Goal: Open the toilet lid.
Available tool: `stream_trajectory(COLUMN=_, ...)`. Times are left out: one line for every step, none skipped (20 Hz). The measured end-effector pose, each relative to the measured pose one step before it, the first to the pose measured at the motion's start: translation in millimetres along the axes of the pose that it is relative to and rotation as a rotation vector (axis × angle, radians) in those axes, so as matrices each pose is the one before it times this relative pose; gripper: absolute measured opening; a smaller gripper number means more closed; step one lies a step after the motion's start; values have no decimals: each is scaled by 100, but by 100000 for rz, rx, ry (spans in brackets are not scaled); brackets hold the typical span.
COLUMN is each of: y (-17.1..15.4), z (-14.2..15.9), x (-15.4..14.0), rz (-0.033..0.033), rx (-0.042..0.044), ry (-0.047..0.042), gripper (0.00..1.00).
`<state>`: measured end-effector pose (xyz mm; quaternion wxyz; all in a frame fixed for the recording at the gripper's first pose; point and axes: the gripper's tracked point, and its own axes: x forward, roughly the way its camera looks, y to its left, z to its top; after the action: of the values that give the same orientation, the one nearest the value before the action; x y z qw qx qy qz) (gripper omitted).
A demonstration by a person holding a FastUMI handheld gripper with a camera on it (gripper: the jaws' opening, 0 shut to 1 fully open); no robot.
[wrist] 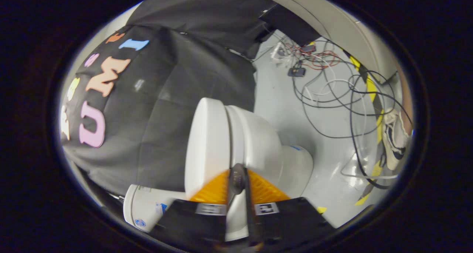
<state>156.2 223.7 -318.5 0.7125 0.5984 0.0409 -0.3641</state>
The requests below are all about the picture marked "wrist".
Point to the person's white sneaker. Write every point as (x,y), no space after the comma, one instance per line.
(393,142)

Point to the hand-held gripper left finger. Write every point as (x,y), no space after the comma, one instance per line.
(196,219)

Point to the yellow black floor tape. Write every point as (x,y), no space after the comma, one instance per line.
(371,84)

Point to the white ceramic toilet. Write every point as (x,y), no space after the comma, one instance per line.
(266,145)

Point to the white toilet lid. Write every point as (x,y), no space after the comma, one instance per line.
(207,142)

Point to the small black electronic box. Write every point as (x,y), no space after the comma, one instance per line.
(296,72)

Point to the black flat panel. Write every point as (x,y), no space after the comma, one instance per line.
(292,23)

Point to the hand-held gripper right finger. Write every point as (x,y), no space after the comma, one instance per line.
(288,219)

